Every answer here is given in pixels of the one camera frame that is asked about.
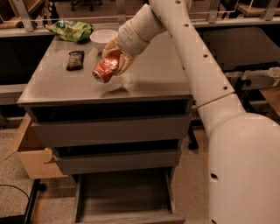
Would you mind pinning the dark snack bar wrapper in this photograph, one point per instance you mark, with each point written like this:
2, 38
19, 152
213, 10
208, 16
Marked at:
75, 61

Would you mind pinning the grey drawer cabinet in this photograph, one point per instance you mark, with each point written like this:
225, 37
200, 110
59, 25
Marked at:
155, 85

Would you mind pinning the grey top drawer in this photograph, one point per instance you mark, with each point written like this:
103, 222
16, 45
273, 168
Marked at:
64, 134

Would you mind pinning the grey middle drawer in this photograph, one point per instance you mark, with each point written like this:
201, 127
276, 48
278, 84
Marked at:
121, 161

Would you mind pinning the metal railing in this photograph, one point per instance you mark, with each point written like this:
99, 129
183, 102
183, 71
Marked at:
201, 12

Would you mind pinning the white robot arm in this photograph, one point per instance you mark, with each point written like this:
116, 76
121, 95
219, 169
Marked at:
244, 148

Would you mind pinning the green chip bag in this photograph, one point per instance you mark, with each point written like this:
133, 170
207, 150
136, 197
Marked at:
70, 30

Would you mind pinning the white bowl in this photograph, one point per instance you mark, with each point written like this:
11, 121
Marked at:
101, 37

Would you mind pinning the brown cardboard box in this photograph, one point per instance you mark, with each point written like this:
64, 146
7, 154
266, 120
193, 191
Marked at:
36, 159

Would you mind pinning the grey open bottom drawer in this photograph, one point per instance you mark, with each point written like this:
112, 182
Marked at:
125, 197

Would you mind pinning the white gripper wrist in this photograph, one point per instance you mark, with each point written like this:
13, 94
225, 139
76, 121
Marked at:
130, 38

